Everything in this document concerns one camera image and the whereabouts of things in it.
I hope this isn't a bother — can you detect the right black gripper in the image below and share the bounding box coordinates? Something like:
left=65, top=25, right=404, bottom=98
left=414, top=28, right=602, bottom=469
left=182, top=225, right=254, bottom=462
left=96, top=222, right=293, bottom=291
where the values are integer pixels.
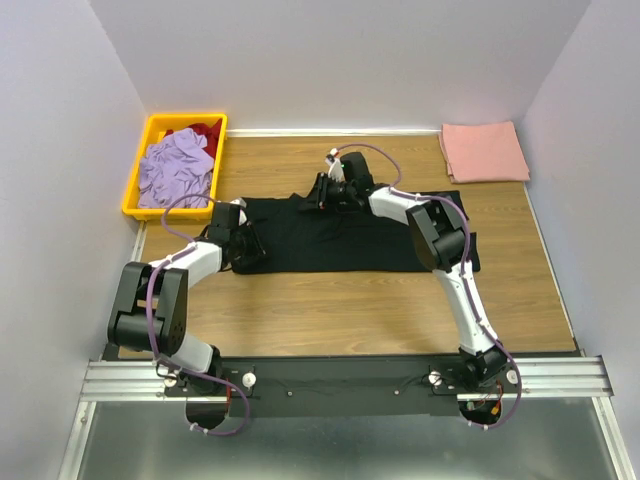
left=297, top=172, right=355, bottom=215

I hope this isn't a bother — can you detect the black t shirt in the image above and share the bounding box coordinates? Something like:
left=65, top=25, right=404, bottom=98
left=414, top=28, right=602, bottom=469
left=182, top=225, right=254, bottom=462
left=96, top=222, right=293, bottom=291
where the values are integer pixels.
left=230, top=189, right=484, bottom=275

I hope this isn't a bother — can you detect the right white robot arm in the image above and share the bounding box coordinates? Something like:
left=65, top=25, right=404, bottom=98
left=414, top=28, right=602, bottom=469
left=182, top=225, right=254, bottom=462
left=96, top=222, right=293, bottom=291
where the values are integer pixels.
left=299, top=148, right=509, bottom=392

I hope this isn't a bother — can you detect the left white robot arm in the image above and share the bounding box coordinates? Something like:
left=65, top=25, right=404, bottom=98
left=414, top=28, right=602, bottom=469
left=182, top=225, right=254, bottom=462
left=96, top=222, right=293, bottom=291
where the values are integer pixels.
left=107, top=198, right=266, bottom=395

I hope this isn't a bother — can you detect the lavender t shirt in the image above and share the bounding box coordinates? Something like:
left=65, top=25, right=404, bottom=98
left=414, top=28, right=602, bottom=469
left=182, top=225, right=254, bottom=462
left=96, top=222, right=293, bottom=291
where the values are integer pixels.
left=138, top=127, right=217, bottom=209

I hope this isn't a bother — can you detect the red t shirt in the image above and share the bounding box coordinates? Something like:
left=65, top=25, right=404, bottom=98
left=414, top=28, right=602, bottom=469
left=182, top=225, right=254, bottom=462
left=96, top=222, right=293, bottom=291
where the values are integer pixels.
left=185, top=120, right=222, bottom=176

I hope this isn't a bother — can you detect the folded pink t shirt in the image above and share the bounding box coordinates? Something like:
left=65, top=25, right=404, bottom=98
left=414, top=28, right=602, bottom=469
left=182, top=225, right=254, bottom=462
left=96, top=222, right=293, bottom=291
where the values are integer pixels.
left=439, top=121, right=530, bottom=184

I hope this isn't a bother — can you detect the yellow plastic bin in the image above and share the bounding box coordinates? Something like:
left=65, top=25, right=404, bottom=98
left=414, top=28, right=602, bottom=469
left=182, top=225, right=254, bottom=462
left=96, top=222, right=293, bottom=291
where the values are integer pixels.
left=121, top=112, right=228, bottom=221

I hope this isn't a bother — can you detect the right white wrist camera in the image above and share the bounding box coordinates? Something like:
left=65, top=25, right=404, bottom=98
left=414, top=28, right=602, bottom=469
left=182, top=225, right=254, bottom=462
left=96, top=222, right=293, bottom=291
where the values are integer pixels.
left=325, top=148, right=344, bottom=182

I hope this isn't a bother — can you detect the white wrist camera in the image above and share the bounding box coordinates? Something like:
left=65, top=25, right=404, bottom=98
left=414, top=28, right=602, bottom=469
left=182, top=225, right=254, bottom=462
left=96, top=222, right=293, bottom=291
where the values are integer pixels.
left=325, top=148, right=344, bottom=182
left=231, top=197, right=248, bottom=226

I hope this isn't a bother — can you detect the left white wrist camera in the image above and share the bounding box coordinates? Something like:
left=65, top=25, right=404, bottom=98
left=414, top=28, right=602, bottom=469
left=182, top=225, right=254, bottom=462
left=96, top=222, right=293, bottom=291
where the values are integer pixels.
left=231, top=197, right=248, bottom=226

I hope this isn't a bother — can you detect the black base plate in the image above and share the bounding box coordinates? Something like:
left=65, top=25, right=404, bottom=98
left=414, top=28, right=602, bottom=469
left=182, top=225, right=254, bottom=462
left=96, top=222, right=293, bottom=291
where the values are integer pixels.
left=164, top=353, right=524, bottom=431

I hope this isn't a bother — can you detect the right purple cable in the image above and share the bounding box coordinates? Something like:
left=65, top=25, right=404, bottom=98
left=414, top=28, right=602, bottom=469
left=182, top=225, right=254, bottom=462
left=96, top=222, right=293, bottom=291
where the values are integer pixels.
left=327, top=142, right=524, bottom=432

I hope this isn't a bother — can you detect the aluminium frame rail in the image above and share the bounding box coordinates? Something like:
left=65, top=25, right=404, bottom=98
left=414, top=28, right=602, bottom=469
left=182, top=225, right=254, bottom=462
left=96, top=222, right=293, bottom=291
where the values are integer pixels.
left=60, top=353, right=639, bottom=479

